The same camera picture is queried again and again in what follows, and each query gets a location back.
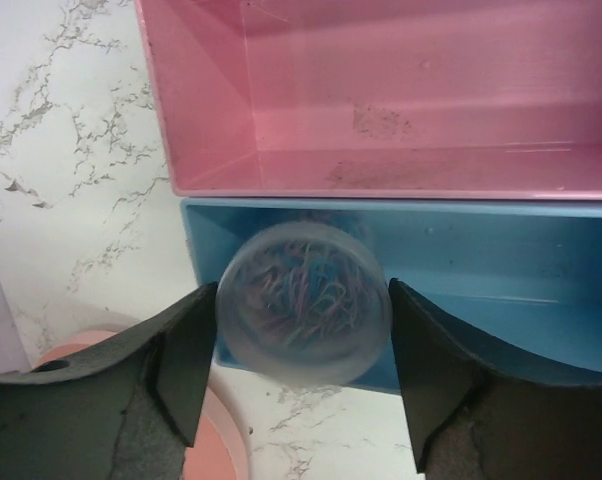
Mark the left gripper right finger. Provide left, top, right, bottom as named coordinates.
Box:
left=389, top=280, right=602, bottom=479

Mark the pink three-tier shelf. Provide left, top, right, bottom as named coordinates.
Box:
left=34, top=324, right=250, bottom=480

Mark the clear paperclip jar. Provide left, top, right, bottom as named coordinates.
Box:
left=215, top=211, right=392, bottom=385

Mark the pastel four-compartment drawer organizer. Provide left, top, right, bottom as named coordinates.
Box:
left=137, top=1, right=602, bottom=372

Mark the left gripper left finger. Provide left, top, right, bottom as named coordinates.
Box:
left=0, top=284, right=217, bottom=479

